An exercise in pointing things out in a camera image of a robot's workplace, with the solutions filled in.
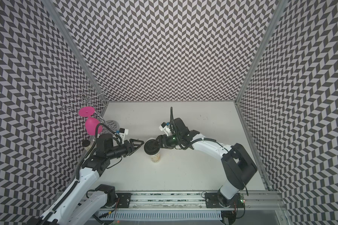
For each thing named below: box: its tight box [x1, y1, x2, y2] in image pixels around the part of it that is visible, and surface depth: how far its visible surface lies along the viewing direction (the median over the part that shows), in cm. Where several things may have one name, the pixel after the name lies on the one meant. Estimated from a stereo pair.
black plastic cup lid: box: [143, 139, 161, 156], surface depth 75 cm
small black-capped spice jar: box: [81, 139, 91, 147], surface depth 83 cm
